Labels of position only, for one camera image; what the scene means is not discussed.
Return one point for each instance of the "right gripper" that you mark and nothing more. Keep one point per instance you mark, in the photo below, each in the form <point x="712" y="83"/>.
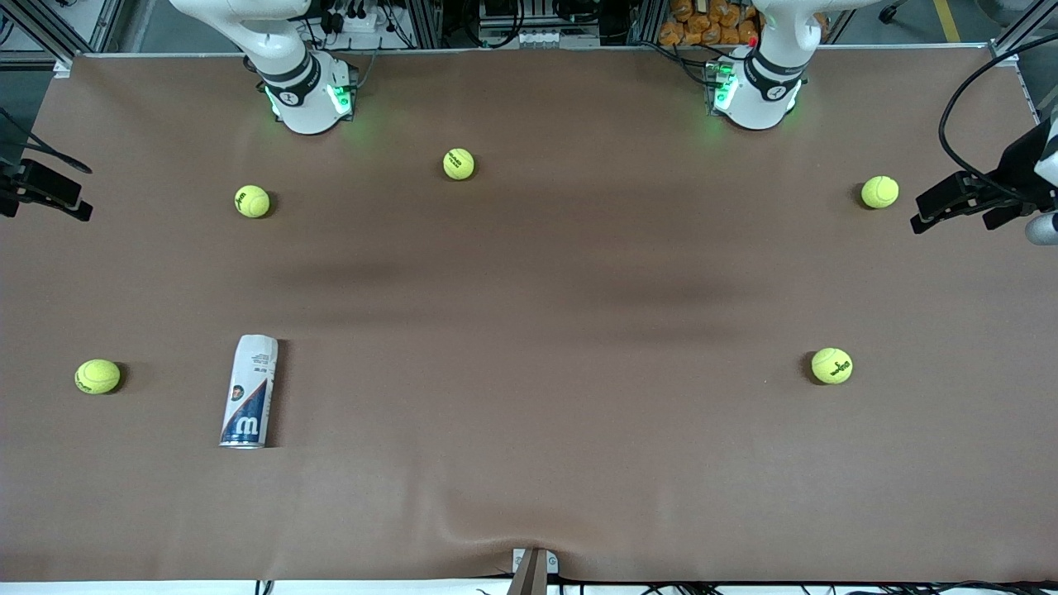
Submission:
<point x="11" y="185"/>

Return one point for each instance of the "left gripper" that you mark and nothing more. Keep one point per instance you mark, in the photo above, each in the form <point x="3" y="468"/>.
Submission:
<point x="1017" y="162"/>

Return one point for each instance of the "white blue tennis ball can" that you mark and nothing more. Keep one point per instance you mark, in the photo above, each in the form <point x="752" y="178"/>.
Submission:
<point x="248" y="392"/>

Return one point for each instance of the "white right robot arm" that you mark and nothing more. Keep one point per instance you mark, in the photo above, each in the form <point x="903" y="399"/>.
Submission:
<point x="302" y="107"/>

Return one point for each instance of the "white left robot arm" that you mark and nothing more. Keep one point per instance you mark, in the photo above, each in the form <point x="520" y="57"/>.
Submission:
<point x="764" y="103"/>

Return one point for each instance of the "yellow tennis ball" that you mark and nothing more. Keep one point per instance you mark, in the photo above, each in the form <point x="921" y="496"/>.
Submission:
<point x="831" y="365"/>
<point x="879" y="192"/>
<point x="459" y="164"/>
<point x="97" y="376"/>
<point x="252" y="201"/>

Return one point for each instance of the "black chair caster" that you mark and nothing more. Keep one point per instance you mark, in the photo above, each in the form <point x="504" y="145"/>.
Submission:
<point x="891" y="10"/>

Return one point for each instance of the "orange mesh bag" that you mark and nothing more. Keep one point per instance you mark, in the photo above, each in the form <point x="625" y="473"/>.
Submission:
<point x="702" y="25"/>

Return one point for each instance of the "white power strip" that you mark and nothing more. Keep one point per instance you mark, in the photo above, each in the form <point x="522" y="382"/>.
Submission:
<point x="355" y="21"/>

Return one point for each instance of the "brown table cover mat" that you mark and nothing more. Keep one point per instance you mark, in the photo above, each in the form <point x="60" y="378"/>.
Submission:
<point x="529" y="430"/>

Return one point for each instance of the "aluminium frame post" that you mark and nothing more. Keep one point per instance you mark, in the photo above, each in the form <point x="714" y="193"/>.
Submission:
<point x="1021" y="33"/>
<point x="649" y="21"/>
<point x="426" y="25"/>
<point x="106" y="25"/>
<point x="50" y="41"/>

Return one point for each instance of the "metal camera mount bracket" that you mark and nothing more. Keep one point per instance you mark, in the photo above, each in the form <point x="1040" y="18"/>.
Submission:
<point x="533" y="574"/>

